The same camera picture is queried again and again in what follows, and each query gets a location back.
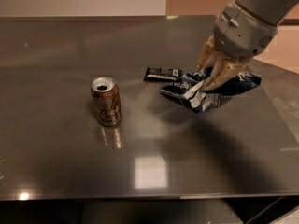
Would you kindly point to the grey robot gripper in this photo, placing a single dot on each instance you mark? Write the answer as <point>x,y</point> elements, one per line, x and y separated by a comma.
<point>242,34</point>

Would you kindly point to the blue chip bag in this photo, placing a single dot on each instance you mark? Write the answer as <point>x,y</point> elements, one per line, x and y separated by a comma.
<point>187,92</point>

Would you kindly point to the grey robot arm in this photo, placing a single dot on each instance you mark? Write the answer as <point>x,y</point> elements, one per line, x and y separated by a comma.
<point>271,12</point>

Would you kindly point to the small black snack packet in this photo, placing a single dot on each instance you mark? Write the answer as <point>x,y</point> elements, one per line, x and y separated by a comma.
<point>162,74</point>

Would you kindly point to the brown soda can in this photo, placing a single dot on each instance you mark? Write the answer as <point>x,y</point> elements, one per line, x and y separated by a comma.
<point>106,97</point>

